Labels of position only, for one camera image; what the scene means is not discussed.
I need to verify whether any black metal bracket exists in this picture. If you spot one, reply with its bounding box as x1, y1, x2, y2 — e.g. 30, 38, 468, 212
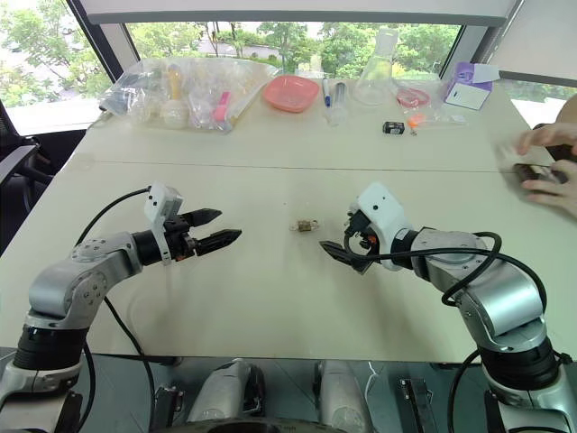
152, 384, 187, 430
398, 377, 439, 433

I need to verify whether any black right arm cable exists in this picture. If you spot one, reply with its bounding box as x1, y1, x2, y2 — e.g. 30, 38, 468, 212
343, 224, 549, 309

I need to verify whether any pink plastic clip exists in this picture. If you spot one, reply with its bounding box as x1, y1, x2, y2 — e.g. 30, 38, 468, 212
213, 90, 233, 122

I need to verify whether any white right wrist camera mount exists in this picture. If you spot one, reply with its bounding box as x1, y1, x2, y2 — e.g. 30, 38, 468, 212
348, 181, 414, 272

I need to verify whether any yellow plastic bottle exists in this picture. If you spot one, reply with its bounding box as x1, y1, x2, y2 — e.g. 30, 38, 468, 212
165, 62, 187, 101

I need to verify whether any flat clear plastic bag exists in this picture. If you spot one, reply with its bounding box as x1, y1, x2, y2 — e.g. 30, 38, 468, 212
422, 111, 469, 128

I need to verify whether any purple white tissue box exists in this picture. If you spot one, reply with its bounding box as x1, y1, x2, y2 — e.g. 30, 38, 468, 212
443, 61, 502, 111

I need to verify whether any dark rectangular handheld object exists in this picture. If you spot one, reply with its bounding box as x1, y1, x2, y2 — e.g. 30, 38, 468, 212
512, 162, 570, 186

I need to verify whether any person's left hand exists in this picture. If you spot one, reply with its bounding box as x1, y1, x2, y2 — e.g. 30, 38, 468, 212
521, 159, 577, 214

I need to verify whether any person's right hand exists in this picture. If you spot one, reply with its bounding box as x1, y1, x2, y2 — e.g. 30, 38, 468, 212
516, 123, 577, 157

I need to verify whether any black office chair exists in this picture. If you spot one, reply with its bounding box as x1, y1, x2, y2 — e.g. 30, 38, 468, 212
0, 98, 59, 256

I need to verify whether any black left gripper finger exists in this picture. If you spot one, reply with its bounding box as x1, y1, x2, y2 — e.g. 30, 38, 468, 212
187, 207, 224, 228
196, 228, 243, 258

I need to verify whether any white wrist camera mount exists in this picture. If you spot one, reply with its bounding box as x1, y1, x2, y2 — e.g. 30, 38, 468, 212
348, 181, 414, 272
143, 180, 185, 267

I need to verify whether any large clear plastic bag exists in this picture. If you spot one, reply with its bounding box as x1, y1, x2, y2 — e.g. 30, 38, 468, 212
97, 57, 279, 135

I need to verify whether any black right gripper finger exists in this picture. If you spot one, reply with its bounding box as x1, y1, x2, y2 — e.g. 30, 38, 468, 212
318, 240, 376, 274

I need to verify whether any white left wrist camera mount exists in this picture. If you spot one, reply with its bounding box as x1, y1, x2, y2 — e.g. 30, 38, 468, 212
143, 180, 185, 267

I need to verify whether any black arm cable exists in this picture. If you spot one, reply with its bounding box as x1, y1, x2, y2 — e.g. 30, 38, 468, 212
73, 187, 158, 433
343, 224, 549, 309

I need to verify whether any pink ring in bag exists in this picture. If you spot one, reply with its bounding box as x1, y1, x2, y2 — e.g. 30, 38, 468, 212
395, 87, 432, 110

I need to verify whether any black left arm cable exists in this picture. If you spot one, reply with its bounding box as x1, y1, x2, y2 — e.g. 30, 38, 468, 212
73, 187, 158, 433

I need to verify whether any clear glass conical flask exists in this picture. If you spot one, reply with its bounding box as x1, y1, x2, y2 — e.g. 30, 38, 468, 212
352, 27, 401, 107

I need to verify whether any pink plastic bowl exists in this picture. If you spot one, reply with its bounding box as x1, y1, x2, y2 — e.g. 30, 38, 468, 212
262, 74, 319, 115

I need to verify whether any silver rounded robot leg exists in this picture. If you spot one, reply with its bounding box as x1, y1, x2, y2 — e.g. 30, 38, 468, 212
312, 359, 376, 430
186, 357, 268, 426

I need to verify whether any dark rounded robot torso rim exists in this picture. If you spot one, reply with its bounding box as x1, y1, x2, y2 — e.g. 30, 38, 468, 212
179, 416, 362, 433

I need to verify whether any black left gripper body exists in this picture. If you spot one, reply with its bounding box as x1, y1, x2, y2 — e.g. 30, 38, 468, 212
164, 215, 200, 263

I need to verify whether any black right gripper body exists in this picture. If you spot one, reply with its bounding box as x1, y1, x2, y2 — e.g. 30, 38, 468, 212
343, 209, 380, 254

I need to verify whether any white paper card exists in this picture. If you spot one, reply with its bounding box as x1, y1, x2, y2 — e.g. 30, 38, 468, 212
495, 141, 556, 171

